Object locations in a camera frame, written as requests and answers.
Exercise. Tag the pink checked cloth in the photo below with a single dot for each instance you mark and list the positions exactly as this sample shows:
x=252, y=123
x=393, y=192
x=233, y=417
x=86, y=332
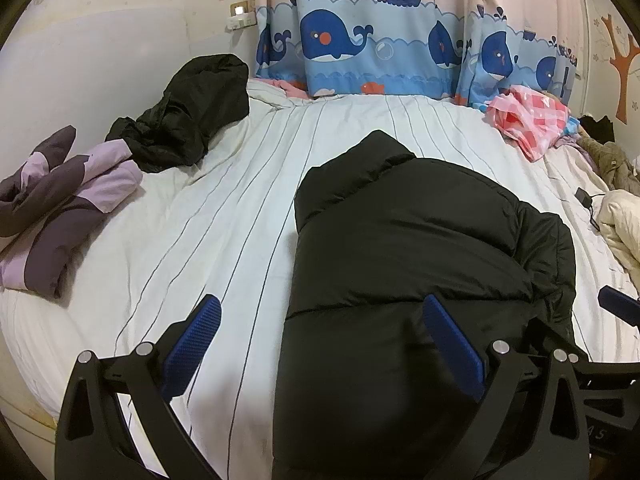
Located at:
x=530, y=115

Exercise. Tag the olive brown coat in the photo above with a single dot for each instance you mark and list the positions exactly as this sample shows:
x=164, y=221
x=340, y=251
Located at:
x=615, y=162

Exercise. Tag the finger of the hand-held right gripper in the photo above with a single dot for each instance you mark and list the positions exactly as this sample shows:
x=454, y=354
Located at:
x=610, y=377
x=620, y=302

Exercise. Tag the small black cloth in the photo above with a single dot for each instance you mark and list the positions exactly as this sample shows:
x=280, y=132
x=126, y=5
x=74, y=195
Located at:
x=597, y=127

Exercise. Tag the tree wall sticker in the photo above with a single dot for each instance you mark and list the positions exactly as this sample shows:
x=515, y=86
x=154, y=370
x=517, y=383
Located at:
x=625, y=65

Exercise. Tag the whale print curtain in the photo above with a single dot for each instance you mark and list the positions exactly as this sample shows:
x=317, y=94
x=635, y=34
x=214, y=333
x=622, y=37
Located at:
x=370, y=45

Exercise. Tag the white bed headboard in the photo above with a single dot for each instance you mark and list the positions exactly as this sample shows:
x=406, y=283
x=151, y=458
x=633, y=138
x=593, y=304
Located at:
x=90, y=70

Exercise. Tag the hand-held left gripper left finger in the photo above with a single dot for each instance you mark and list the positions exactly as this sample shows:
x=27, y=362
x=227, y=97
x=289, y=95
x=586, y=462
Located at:
x=192, y=340

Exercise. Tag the striped white bedsheet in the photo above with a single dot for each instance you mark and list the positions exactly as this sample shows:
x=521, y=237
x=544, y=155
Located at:
x=210, y=220

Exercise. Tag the thin black jacket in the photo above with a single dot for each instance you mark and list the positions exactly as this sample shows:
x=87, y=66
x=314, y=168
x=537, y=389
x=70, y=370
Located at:
x=190, y=110

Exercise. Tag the beige puffer jacket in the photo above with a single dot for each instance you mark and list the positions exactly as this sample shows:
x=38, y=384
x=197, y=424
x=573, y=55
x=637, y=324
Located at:
x=622, y=225

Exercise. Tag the pink blanket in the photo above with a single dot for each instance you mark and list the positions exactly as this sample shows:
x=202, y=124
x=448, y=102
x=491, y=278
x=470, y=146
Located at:
x=280, y=86

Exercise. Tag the wall switch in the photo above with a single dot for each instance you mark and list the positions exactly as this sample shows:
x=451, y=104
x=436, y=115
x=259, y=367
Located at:
x=238, y=9

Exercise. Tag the purple two-tone jacket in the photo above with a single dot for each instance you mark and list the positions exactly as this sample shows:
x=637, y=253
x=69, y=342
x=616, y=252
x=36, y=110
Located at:
x=65, y=200

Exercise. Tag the black charger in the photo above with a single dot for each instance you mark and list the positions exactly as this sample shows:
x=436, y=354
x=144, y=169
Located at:
x=584, y=197

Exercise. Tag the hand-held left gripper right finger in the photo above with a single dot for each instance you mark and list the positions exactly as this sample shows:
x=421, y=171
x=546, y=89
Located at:
x=452, y=345

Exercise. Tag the black puffer jacket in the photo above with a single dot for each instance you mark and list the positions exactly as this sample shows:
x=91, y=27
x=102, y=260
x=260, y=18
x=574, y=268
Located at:
x=400, y=240

